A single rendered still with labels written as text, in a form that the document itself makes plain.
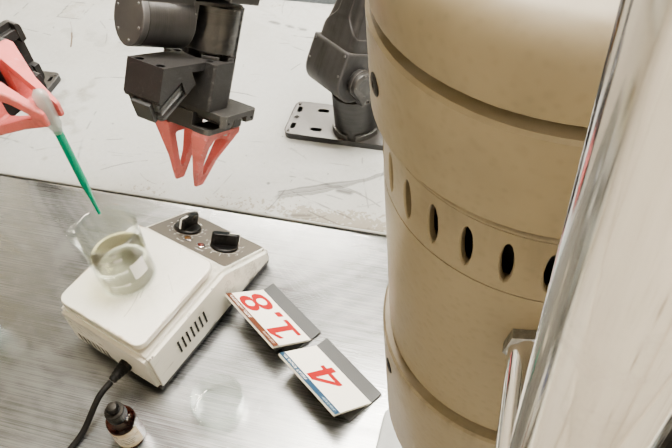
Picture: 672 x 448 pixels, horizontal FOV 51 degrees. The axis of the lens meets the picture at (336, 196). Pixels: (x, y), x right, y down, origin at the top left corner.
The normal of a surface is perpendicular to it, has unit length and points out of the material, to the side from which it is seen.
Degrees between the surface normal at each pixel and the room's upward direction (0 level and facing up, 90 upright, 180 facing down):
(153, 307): 0
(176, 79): 94
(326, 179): 0
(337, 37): 60
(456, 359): 90
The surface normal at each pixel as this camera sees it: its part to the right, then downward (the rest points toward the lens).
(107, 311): -0.08, -0.66
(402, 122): -0.84, 0.44
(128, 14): -0.71, 0.11
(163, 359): 0.84, 0.36
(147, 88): -0.41, 0.25
